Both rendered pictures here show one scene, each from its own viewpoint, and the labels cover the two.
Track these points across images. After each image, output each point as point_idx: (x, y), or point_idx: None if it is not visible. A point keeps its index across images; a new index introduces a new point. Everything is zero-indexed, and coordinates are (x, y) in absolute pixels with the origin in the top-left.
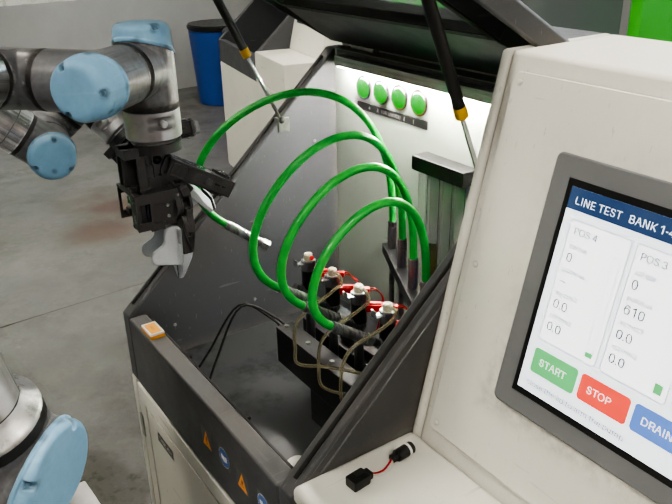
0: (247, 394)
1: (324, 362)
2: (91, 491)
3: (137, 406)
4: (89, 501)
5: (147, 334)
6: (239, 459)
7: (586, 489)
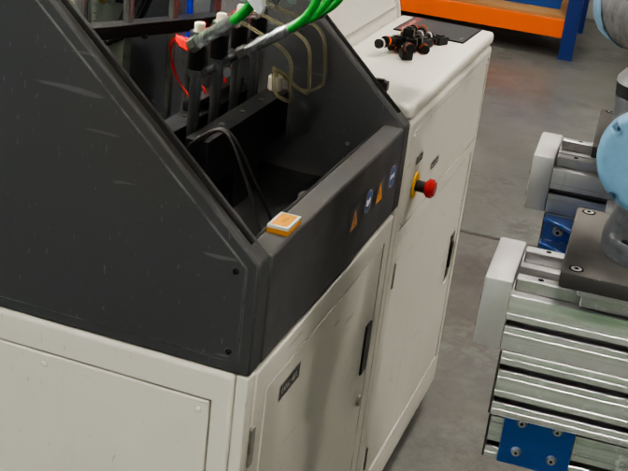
0: None
1: (247, 114)
2: (536, 149)
3: (244, 435)
4: (544, 147)
5: (296, 224)
6: (381, 168)
7: (344, 0)
